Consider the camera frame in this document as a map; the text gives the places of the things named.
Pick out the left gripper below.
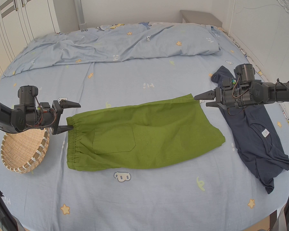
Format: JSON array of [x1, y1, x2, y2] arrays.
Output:
[[26, 100, 81, 136]]

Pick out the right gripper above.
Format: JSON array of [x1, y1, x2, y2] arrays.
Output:
[[194, 83, 251, 110]]

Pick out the green shorts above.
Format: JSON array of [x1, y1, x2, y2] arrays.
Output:
[[66, 93, 226, 171]]

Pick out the round woven basket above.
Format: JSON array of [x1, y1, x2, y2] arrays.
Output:
[[0, 128, 50, 174]]

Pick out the bed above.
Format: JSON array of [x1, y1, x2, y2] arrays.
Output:
[[0, 0, 289, 231]]

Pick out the dark blue T-shirt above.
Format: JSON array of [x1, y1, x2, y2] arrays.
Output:
[[211, 66, 289, 194]]

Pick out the grey bedside table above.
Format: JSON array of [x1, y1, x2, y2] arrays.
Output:
[[179, 10, 223, 27]]

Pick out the pale blue quilt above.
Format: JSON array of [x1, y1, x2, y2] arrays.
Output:
[[1, 22, 223, 78]]

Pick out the white wardrobe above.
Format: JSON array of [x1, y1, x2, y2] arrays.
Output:
[[0, 0, 85, 82]]

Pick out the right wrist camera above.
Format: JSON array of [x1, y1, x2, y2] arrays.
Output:
[[222, 77, 233, 90]]

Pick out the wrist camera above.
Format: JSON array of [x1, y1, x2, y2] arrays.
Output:
[[38, 102, 51, 113], [222, 77, 233, 90]]

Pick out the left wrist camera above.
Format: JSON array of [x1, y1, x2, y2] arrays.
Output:
[[38, 102, 51, 113]]

